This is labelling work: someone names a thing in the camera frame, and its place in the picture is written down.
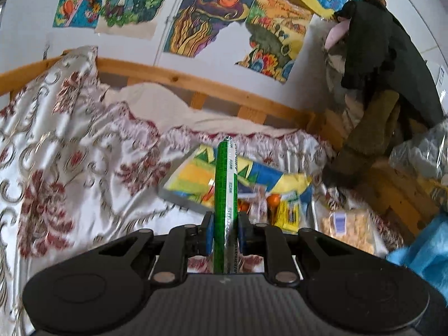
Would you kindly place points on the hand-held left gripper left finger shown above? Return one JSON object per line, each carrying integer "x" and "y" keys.
{"x": 209, "y": 234}

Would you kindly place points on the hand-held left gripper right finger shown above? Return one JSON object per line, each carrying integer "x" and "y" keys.
{"x": 243, "y": 236}

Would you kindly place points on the green sausage stick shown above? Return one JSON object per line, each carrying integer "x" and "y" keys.
{"x": 224, "y": 196}

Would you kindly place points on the metal tray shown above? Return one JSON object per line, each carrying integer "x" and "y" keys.
{"x": 182, "y": 199}

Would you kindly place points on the small orange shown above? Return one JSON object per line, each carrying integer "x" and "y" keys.
{"x": 273, "y": 199}

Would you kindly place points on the yellow snack packet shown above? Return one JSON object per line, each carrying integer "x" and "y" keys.
{"x": 288, "y": 217}

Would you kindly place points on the rice cracker packet blue label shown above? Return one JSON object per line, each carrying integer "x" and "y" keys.
{"x": 346, "y": 231}

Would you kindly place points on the colourful dinosaur drawing sheet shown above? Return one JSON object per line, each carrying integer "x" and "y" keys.
{"x": 192, "y": 178}

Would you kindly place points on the cream bed sheet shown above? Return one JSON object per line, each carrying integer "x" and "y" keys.
{"x": 157, "y": 101}

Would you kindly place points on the olive brown garment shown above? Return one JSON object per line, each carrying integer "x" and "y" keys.
{"x": 371, "y": 133}

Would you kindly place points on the light blue cloth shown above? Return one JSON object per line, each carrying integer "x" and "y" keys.
{"x": 427, "y": 252}

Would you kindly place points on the pale patterned cloth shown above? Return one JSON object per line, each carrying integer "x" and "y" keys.
{"x": 337, "y": 77}

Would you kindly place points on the clear plastic bag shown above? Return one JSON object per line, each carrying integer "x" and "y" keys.
{"x": 420, "y": 161}

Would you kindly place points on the pink cloth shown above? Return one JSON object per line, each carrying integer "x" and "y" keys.
{"x": 334, "y": 33}

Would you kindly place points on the black jacket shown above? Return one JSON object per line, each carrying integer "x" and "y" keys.
{"x": 385, "y": 49}

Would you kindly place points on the wooden bed frame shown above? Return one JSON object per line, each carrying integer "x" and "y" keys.
{"x": 210, "y": 85}

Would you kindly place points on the landscape wall drawing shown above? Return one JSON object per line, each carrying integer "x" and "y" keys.
{"x": 276, "y": 35}

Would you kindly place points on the swirl sea wall drawing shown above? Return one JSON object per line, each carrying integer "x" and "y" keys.
{"x": 206, "y": 17}

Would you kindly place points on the red-haired figure wall drawing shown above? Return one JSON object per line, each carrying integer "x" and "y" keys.
{"x": 77, "y": 3}

